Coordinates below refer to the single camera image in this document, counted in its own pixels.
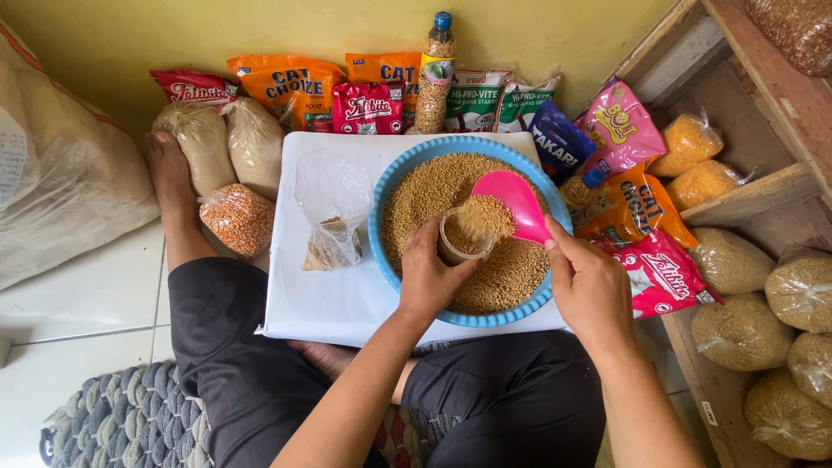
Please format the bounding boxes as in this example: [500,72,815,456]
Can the person's right hand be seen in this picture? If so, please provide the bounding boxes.
[543,216,642,357]

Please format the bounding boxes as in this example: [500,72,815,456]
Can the person's left hand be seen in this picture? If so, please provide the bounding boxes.
[398,211,486,322]

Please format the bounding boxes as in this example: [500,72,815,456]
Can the small clear plastic cup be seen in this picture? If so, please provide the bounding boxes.
[437,209,497,267]

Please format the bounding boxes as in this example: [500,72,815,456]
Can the pink plastic scoop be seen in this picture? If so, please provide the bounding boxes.
[471,170,553,247]

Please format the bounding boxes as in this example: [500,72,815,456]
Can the red cat food packet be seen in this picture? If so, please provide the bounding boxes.
[149,69,239,106]
[332,81,405,135]
[588,229,724,319]

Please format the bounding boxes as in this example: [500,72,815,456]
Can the blue plastic basin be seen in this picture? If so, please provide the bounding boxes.
[368,135,574,328]

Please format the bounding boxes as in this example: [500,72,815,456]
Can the heap of brown feed pellets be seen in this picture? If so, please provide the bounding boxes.
[381,153,552,316]

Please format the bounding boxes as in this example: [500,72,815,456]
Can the orange cat food packet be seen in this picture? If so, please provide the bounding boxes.
[227,55,347,133]
[575,170,699,249]
[344,52,422,131]

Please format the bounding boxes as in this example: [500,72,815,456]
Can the small feed bottle blue cap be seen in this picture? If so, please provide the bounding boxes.
[560,168,608,215]

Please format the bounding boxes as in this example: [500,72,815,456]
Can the clear plastic bag with feed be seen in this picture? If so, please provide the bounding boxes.
[294,151,375,273]

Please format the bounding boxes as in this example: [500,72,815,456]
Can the white board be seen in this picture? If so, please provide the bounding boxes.
[255,131,573,349]

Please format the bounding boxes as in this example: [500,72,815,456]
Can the person's right foot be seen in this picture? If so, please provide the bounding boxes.
[288,340,357,383]

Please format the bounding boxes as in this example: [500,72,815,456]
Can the person's foot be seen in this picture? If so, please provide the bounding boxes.
[143,130,218,270]
[288,340,357,383]

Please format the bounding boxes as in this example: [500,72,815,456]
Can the clear bag of brown pellets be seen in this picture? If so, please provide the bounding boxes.
[691,292,795,373]
[765,246,832,334]
[689,226,777,296]
[786,331,832,410]
[744,369,832,462]

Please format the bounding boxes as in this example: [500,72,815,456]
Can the dark blue feed packet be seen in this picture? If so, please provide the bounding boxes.
[528,101,598,186]

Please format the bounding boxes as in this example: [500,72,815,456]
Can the clear bag of yellow grits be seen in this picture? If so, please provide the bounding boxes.
[666,160,756,212]
[648,110,724,178]

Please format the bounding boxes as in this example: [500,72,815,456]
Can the pink cat food packet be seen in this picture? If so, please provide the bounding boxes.
[575,78,668,178]

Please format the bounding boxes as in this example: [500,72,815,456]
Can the white green feed packet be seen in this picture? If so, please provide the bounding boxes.
[494,73,562,134]
[443,67,514,134]

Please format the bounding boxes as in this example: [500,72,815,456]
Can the tall feed bottle blue cap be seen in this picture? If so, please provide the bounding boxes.
[406,11,457,135]

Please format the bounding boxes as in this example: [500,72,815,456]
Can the clear bag of mixed corn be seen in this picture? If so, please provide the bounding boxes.
[198,184,276,262]

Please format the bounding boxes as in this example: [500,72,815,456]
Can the person's black trousers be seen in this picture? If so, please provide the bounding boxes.
[168,257,607,468]

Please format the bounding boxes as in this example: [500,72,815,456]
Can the clear bag of beige powder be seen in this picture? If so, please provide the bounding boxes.
[221,97,286,201]
[151,103,238,198]

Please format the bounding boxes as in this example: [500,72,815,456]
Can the wooden shelf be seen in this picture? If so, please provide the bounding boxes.
[608,0,832,468]

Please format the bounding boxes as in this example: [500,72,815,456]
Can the person's left foot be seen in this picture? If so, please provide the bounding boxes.
[143,130,218,270]

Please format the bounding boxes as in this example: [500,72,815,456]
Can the braided grey green rug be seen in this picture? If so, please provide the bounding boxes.
[39,361,462,468]

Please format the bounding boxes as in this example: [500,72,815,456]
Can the clear bag of reddish grain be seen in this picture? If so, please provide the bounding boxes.
[745,0,832,79]

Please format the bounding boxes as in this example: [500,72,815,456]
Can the large white woven sack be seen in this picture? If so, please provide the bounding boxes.
[0,19,161,291]

